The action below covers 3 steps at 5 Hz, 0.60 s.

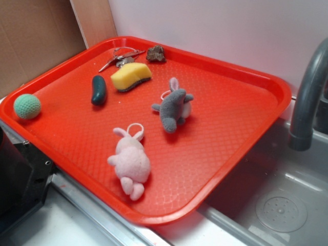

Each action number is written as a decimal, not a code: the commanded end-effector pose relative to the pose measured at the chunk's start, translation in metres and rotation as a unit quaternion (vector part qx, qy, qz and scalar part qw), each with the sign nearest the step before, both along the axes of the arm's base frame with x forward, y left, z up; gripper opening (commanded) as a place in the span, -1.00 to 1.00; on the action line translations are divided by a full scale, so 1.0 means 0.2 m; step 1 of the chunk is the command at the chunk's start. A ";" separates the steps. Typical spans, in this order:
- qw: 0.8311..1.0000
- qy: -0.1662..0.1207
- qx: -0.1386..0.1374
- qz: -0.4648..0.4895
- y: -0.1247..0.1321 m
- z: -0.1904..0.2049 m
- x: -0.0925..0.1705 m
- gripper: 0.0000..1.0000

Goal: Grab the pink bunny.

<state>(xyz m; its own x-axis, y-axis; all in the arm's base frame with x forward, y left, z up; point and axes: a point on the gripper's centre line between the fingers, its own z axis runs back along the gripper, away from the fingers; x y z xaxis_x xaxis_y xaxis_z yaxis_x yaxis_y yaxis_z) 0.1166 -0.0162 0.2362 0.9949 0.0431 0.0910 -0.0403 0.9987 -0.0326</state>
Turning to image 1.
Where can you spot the brown cardboard panel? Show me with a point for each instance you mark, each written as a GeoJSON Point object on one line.
{"type": "Point", "coordinates": [39, 35]}

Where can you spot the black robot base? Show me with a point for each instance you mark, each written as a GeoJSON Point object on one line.
{"type": "Point", "coordinates": [25, 176]}

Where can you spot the green crocheted ball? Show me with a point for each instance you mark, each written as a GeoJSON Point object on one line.
{"type": "Point", "coordinates": [27, 106]}

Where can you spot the brown rock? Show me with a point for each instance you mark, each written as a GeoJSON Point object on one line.
{"type": "Point", "coordinates": [156, 54]}

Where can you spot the dark green toy cucumber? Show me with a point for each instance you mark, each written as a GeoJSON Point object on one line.
{"type": "Point", "coordinates": [99, 90]}

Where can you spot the pink plush bunny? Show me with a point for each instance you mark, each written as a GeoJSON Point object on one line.
{"type": "Point", "coordinates": [131, 164]}

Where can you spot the grey toy sink basin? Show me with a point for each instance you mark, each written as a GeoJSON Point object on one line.
{"type": "Point", "coordinates": [274, 195]}

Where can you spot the grey faucet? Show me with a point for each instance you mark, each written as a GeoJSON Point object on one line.
{"type": "Point", "coordinates": [310, 109]}

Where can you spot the red plastic tray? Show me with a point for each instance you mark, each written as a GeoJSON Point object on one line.
{"type": "Point", "coordinates": [232, 108]}

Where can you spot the yellow sponge with grey pad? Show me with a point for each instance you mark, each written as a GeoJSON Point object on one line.
{"type": "Point", "coordinates": [130, 75]}

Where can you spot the metal keys on ring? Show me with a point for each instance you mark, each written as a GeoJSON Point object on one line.
{"type": "Point", "coordinates": [120, 54]}

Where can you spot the grey plush bunny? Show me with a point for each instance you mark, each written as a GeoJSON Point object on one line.
{"type": "Point", "coordinates": [175, 108]}

